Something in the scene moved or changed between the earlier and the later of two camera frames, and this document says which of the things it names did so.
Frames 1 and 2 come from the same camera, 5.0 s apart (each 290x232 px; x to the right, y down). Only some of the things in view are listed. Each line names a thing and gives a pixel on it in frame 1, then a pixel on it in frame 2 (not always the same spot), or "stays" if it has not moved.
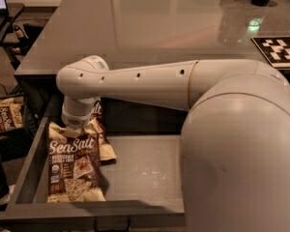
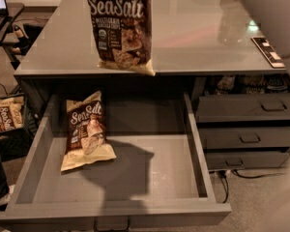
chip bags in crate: x=7 y=114 stays
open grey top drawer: x=143 y=185 stays
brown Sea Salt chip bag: x=74 y=163 to x=122 y=22
